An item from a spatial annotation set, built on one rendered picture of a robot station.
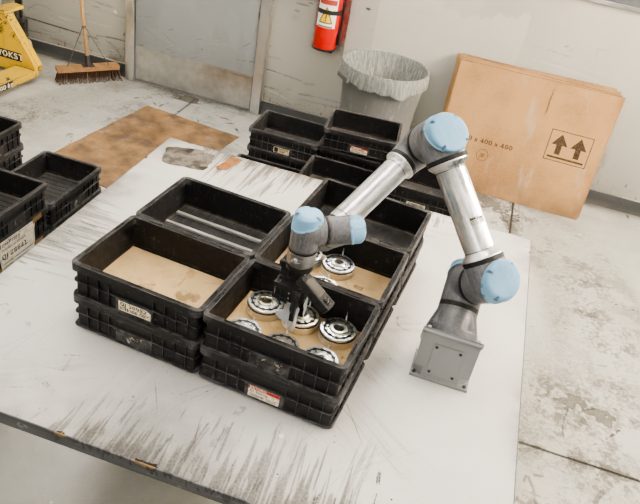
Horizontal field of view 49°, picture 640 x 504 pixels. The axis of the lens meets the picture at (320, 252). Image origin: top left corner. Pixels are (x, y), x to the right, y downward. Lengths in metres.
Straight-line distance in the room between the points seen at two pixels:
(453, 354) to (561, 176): 2.91
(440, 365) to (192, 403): 0.70
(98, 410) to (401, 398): 0.81
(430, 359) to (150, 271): 0.85
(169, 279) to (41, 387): 0.45
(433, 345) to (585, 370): 1.65
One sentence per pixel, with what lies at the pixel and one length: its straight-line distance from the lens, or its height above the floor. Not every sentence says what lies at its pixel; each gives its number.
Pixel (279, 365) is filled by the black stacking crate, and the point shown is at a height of 0.86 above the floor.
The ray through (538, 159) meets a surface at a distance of 4.77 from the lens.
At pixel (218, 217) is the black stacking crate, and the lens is 2.38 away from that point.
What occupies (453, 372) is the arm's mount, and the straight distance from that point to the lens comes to 2.07.
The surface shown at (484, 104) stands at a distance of 4.71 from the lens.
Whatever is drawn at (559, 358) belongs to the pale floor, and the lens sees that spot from 3.58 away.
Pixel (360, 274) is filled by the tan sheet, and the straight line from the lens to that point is 2.22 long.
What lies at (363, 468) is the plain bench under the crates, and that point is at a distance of 1.83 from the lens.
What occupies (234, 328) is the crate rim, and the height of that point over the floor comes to 0.92.
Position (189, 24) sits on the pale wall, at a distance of 5.29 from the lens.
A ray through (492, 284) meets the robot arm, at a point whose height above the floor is 1.07.
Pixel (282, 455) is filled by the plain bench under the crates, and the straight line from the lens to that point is 1.81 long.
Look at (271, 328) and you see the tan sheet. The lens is 1.95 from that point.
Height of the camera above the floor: 2.09
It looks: 34 degrees down
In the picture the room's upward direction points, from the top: 11 degrees clockwise
